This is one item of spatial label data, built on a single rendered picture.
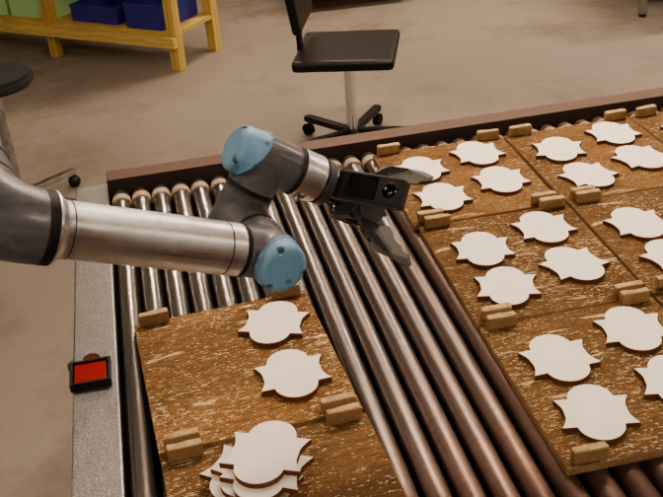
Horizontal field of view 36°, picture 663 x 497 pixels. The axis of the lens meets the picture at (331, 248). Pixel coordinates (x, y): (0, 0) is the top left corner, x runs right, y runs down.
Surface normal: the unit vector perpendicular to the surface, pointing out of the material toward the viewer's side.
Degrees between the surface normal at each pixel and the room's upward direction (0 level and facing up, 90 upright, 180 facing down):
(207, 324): 0
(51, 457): 0
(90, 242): 88
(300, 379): 0
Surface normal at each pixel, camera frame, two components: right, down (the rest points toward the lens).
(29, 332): -0.07, -0.87
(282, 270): 0.45, 0.43
